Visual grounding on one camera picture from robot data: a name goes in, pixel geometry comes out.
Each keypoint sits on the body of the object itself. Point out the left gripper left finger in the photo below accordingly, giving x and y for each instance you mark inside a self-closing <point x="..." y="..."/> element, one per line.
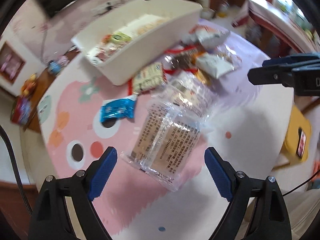
<point x="88" y="185"/>

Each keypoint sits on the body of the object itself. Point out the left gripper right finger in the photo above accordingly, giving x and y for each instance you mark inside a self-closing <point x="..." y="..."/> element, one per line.
<point x="236" y="189"/>

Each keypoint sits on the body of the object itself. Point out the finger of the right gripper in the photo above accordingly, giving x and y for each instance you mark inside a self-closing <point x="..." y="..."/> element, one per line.
<point x="291" y="59"/>
<point x="271" y="75"/>

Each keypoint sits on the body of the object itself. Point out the red date snack bag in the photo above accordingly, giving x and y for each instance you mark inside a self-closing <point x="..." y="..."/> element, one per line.
<point x="206" y="36"/>

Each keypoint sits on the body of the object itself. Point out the clear cracker packet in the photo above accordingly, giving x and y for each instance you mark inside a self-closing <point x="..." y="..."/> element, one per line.
<point x="176" y="117"/>

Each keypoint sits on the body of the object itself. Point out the white grey snack bag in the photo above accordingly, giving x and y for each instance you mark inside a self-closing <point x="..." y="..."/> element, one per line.
<point x="216" y="65"/>

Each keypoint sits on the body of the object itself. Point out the yellow stool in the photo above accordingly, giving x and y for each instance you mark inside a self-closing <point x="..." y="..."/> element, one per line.
<point x="295" y="147"/>

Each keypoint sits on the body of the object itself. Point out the cartoon pink purple tablecloth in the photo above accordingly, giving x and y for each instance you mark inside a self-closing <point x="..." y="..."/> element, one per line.
<point x="160" y="187"/>

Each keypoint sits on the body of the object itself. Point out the blue foil snack packet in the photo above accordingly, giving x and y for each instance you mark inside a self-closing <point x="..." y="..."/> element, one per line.
<point x="118" y="109"/>

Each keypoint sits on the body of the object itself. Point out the red round cookie tin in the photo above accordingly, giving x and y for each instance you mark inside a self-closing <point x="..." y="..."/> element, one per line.
<point x="20" y="111"/>

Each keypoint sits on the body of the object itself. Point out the brown wooden tv cabinet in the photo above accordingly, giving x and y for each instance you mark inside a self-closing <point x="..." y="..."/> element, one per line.
<point x="44" y="81"/>

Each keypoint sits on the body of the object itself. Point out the fruit bowl with apples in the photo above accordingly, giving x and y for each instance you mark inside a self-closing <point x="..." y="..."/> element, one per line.
<point x="29" y="86"/>

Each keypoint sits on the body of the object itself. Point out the white red snack packet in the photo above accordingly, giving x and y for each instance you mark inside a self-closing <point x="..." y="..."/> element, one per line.
<point x="149" y="78"/>

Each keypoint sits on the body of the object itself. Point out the blue snow globe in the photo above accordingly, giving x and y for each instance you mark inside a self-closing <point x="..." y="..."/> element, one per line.
<point x="53" y="67"/>

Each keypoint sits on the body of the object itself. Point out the pink toy figure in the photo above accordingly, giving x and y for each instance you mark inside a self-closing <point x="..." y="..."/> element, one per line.
<point x="63" y="61"/>

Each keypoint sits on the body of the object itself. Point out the white plastic storage bin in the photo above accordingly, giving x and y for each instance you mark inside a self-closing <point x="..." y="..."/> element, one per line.
<point x="153" y="25"/>

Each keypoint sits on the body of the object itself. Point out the pink dumbbells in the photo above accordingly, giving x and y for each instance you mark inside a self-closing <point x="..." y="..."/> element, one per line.
<point x="10" y="64"/>

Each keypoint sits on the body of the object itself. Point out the green snack packet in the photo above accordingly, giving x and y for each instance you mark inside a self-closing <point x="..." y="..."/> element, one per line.
<point x="120" y="37"/>

